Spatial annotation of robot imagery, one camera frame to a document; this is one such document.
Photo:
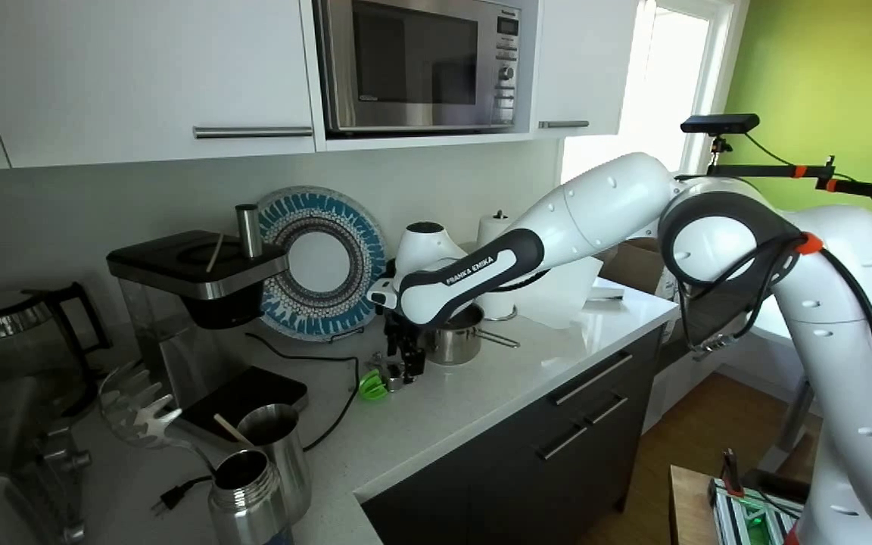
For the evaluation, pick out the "stainless steel microwave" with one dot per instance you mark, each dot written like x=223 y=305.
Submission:
x=418 y=65

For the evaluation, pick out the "wooden side table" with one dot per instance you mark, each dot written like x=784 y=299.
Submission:
x=691 y=520

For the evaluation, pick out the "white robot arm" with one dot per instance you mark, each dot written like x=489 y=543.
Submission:
x=727 y=253

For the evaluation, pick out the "silver drawer handle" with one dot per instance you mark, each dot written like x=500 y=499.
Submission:
x=590 y=376

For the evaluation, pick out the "white cabinet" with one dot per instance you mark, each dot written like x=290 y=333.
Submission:
x=152 y=80
x=579 y=74

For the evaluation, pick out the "clear plastic juicer bowl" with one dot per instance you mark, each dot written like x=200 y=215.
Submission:
x=137 y=408

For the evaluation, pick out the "black coffee maker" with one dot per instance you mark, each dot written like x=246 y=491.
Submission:
x=219 y=284

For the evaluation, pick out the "glass carafe with black handle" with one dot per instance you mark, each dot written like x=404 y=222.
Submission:
x=48 y=333

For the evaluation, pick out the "dark lower cabinet with drawers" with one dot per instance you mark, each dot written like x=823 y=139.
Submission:
x=534 y=478

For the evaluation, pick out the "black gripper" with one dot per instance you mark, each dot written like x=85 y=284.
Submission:
x=408 y=344

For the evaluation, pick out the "steel travel mug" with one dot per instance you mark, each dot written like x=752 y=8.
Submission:
x=244 y=502

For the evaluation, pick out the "blue white decorative plate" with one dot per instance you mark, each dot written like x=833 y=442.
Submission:
x=335 y=253

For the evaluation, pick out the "cardboard box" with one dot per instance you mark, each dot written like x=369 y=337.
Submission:
x=634 y=264

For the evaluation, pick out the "green measuring cup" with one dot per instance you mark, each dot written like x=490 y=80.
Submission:
x=372 y=385

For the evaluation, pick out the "steel cup with stirrer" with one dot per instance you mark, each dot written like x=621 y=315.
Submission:
x=272 y=434

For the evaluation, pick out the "silver pot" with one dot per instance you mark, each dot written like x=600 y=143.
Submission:
x=457 y=339

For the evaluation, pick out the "white upper cabinet right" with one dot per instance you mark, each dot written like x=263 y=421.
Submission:
x=579 y=74

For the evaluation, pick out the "white upper cabinet left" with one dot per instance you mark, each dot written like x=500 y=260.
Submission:
x=152 y=80

